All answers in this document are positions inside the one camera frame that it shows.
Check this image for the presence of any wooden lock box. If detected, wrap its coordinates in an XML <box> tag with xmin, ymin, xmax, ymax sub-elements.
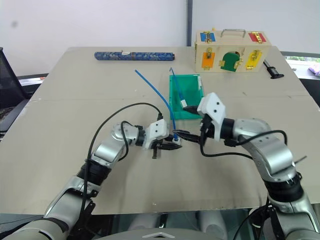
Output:
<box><xmin>193</xmin><ymin>28</ymin><xmax>273</xmax><ymax>74</ymax></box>

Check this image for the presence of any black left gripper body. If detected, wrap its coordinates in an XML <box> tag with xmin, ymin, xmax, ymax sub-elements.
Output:
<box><xmin>149</xmin><ymin>139</ymin><xmax>166</xmax><ymax>160</ymax></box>

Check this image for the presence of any black caliper tool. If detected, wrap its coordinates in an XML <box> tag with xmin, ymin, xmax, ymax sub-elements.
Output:
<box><xmin>264</xmin><ymin>59</ymin><xmax>285</xmax><ymax>80</ymax></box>

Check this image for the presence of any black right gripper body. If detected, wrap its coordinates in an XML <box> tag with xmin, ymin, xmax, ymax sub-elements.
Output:
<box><xmin>196</xmin><ymin>107</ymin><xmax>217</xmax><ymax>149</ymax></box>

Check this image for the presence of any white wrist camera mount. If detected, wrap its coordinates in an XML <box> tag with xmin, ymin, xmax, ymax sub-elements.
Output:
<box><xmin>142</xmin><ymin>119</ymin><xmax>170</xmax><ymax>150</ymax></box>
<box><xmin>196</xmin><ymin>92</ymin><xmax>227</xmax><ymax>140</ymax></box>

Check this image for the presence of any blue patterned rolled tube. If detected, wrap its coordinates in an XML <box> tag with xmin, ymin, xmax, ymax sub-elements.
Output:
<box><xmin>94</xmin><ymin>50</ymin><xmax>176</xmax><ymax>62</ymax></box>

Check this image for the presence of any green plastic bin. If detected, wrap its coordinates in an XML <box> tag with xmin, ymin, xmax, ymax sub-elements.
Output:
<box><xmin>167</xmin><ymin>74</ymin><xmax>206</xmax><ymax>120</ymax></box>

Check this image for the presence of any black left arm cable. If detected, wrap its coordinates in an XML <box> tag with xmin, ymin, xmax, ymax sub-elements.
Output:
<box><xmin>79</xmin><ymin>102</ymin><xmax>165</xmax><ymax>226</ymax></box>

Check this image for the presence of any blue network cable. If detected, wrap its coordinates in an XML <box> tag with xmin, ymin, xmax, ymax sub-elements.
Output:
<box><xmin>134</xmin><ymin>69</ymin><xmax>180</xmax><ymax>141</ymax></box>
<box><xmin>169</xmin><ymin>66</ymin><xmax>186</xmax><ymax>102</ymax></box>

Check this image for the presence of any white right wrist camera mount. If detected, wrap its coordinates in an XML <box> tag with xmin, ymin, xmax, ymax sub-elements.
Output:
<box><xmin>196</xmin><ymin>92</ymin><xmax>227</xmax><ymax>140</ymax></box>

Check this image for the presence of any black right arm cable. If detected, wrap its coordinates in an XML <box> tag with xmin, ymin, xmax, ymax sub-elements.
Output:
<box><xmin>199</xmin><ymin>129</ymin><xmax>288</xmax><ymax>159</ymax></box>

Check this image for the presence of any black mesh chair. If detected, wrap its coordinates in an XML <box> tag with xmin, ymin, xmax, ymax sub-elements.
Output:
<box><xmin>0</xmin><ymin>46</ymin><xmax>28</xmax><ymax>102</ymax></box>

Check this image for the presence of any grey robot torso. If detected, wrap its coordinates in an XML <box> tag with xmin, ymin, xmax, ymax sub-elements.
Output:
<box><xmin>93</xmin><ymin>225</ymin><xmax>227</xmax><ymax>240</ymax></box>

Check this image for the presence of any pink object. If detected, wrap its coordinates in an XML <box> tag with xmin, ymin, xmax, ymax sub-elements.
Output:
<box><xmin>308</xmin><ymin>63</ymin><xmax>320</xmax><ymax>76</ymax></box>

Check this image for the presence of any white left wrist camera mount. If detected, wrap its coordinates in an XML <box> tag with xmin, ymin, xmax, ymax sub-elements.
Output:
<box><xmin>142</xmin><ymin>119</ymin><xmax>170</xmax><ymax>150</ymax></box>

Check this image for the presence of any grey vertical pole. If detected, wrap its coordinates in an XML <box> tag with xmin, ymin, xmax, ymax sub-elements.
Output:
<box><xmin>185</xmin><ymin>0</ymin><xmax>194</xmax><ymax>47</ymax></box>

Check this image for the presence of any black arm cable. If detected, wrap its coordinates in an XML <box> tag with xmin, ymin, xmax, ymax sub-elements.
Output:
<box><xmin>79</xmin><ymin>102</ymin><xmax>165</xmax><ymax>226</ymax></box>
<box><xmin>199</xmin><ymin>129</ymin><xmax>288</xmax><ymax>159</ymax></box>

